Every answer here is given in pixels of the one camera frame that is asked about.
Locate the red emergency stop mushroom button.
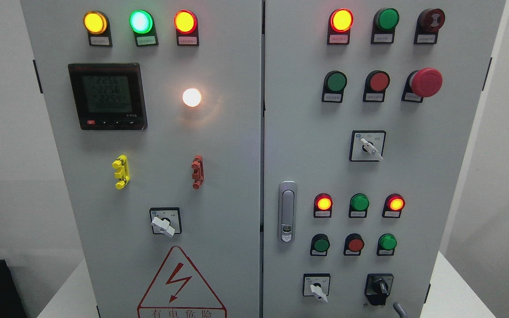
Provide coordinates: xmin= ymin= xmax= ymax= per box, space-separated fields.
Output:
xmin=401 ymin=67 xmax=444 ymax=103

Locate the red terminal connector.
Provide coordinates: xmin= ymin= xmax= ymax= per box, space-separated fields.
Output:
xmin=190 ymin=155 xmax=205 ymax=189

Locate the black rotary knob switch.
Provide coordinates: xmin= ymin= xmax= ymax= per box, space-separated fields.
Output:
xmin=364 ymin=273 xmax=394 ymax=306

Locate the yellow indicator light top left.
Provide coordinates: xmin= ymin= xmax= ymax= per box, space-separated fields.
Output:
xmin=83 ymin=11 xmax=112 ymax=47

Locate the red lit light top right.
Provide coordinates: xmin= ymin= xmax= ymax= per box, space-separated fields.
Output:
xmin=327 ymin=8 xmax=354 ymax=45

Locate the red-rimmed lit indicator light left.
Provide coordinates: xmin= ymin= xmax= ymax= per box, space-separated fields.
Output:
xmin=174 ymin=10 xmax=199 ymax=46

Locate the grey electrical control cabinet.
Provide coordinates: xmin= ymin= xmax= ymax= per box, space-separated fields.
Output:
xmin=21 ymin=0 xmax=505 ymax=318

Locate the green indicator light top right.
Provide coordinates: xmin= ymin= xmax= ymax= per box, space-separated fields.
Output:
xmin=370 ymin=8 xmax=400 ymax=45

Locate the dark red buzzer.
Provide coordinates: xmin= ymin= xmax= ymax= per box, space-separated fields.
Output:
xmin=414 ymin=8 xmax=446 ymax=45

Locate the white selector switch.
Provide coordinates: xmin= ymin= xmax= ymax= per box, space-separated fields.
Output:
xmin=349 ymin=130 xmax=387 ymax=162
xmin=302 ymin=273 xmax=331 ymax=303

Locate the white glowing indicator light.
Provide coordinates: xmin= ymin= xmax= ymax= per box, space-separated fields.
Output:
xmin=182 ymin=88 xmax=202 ymax=107

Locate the red push button lower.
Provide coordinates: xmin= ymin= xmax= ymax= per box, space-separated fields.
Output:
xmin=343 ymin=233 xmax=365 ymax=256

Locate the red push button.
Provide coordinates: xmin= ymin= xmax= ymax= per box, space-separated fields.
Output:
xmin=343 ymin=233 xmax=365 ymax=256
xmin=362 ymin=70 xmax=390 ymax=103

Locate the green indicator button lower right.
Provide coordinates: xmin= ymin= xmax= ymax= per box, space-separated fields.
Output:
xmin=376 ymin=233 xmax=398 ymax=256

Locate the red lightning warning sticker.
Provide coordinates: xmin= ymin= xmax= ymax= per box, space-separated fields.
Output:
xmin=136 ymin=246 xmax=228 ymax=318

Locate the green push button lower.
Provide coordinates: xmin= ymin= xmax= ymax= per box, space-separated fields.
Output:
xmin=310 ymin=233 xmax=330 ymax=257

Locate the black digital power meter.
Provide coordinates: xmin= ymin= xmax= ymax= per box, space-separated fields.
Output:
xmin=68 ymin=62 xmax=148 ymax=131

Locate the white selector switch left door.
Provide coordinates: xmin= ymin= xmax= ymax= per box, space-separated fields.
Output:
xmin=149 ymin=207 xmax=182 ymax=238

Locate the red lit light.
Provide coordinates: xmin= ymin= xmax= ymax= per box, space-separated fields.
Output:
xmin=327 ymin=8 xmax=354 ymax=45
xmin=313 ymin=193 xmax=333 ymax=219

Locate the red indicator light lower right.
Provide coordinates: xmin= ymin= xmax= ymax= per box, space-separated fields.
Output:
xmin=382 ymin=193 xmax=406 ymax=219

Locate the red push button upper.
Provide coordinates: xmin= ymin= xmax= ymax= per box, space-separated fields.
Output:
xmin=362 ymin=70 xmax=390 ymax=103

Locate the green push button upper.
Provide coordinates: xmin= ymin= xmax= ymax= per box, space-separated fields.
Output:
xmin=321 ymin=70 xmax=347 ymax=103

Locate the white selector switch bottom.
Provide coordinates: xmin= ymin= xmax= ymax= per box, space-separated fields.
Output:
xmin=302 ymin=273 xmax=331 ymax=303

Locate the yellow terminal connector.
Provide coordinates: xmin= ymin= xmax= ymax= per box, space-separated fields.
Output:
xmin=111 ymin=154 xmax=130 ymax=190

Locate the red lit light lower left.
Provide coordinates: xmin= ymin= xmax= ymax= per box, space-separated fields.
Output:
xmin=313 ymin=193 xmax=333 ymax=219

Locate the green lit indicator light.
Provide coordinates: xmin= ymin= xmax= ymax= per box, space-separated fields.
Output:
xmin=129 ymin=10 xmax=158 ymax=47

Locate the white selector switch upper right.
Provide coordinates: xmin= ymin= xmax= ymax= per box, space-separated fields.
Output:
xmin=349 ymin=130 xmax=387 ymax=162

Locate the silver door latch handle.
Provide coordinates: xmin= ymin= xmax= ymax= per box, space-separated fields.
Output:
xmin=277 ymin=180 xmax=298 ymax=243

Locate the green indicator light lower middle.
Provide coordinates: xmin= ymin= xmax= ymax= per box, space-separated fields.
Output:
xmin=348 ymin=193 xmax=370 ymax=219

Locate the green push button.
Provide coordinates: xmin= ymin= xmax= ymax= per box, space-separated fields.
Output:
xmin=310 ymin=233 xmax=330 ymax=257
xmin=321 ymin=70 xmax=347 ymax=103

